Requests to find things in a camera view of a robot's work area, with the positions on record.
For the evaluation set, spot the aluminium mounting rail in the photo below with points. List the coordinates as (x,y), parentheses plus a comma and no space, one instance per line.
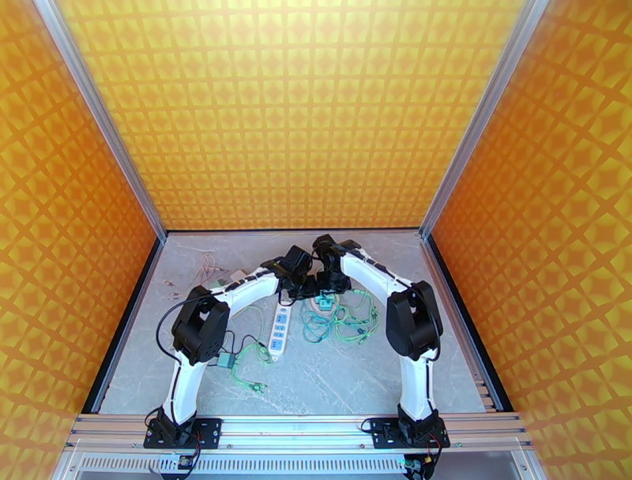
(296,429)

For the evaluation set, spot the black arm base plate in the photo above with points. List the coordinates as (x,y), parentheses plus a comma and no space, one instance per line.
(380,434)
(210,434)

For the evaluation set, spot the white power strip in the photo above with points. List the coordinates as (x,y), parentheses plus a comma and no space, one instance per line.
(277,335)

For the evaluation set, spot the teal USB charger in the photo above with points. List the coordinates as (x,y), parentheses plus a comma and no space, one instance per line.
(321,296)
(328,304)

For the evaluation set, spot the green USB charger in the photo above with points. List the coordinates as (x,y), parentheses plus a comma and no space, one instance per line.
(219,284)

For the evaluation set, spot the vented metal panel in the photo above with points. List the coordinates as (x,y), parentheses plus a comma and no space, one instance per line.
(296,464)

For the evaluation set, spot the blue-grey USB charger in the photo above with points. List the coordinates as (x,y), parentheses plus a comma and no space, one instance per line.
(227,361)

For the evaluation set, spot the small circuit board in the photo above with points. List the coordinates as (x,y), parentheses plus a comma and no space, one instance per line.
(417,464)
(182,462)

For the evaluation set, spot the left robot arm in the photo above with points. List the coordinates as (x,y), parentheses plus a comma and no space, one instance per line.
(185,390)

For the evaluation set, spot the aluminium frame post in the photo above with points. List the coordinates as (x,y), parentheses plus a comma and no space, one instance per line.
(98,113)
(484,113)

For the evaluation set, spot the white USB charger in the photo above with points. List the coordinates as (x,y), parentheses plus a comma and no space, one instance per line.
(239,274)

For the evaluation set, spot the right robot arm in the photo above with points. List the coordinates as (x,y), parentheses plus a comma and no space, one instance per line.
(414,385)

